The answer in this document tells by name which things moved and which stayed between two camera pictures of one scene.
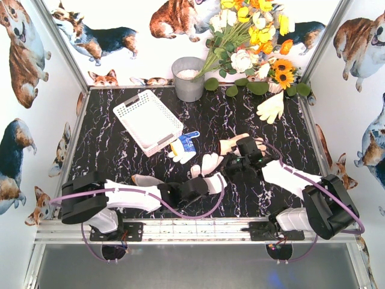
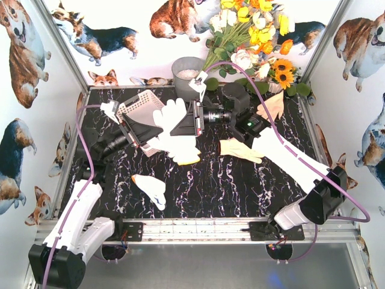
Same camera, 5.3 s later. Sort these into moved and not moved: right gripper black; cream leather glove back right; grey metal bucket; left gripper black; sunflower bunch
Moved: right gripper black; left gripper black
Not moved: sunflower bunch; grey metal bucket; cream leather glove back right
